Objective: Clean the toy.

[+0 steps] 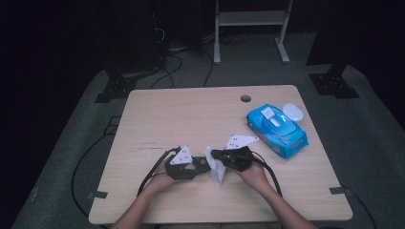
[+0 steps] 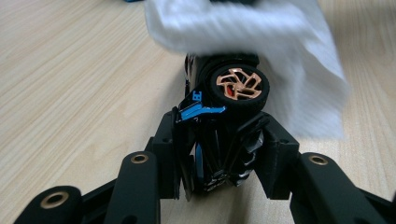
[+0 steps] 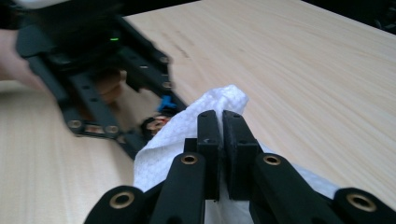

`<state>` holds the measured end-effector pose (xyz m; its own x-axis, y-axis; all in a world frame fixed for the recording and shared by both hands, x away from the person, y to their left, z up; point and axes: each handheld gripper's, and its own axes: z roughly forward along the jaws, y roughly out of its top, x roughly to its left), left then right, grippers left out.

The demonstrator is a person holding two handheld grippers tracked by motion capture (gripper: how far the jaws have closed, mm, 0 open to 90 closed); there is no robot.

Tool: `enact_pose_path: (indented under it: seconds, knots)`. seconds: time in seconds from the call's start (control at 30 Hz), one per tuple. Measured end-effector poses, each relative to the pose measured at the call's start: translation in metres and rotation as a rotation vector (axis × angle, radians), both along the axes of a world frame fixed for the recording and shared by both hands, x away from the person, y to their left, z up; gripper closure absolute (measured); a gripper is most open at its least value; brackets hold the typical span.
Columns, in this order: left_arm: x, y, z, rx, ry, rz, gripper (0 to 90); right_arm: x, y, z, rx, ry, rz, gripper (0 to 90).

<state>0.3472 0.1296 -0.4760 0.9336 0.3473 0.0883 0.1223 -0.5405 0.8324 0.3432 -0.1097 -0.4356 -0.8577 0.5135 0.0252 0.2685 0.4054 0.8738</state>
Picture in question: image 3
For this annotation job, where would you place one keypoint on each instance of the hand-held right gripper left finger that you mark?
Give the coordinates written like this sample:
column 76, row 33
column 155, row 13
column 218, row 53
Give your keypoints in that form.
column 210, row 140

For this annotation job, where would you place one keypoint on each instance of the white wet wipe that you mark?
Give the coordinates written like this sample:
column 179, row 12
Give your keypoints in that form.
column 174, row 137

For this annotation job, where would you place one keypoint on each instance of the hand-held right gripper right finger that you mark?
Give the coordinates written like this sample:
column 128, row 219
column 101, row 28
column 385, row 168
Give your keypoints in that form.
column 239, row 146

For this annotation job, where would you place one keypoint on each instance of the blue and black toy car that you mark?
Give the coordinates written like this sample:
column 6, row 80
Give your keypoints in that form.
column 155, row 124

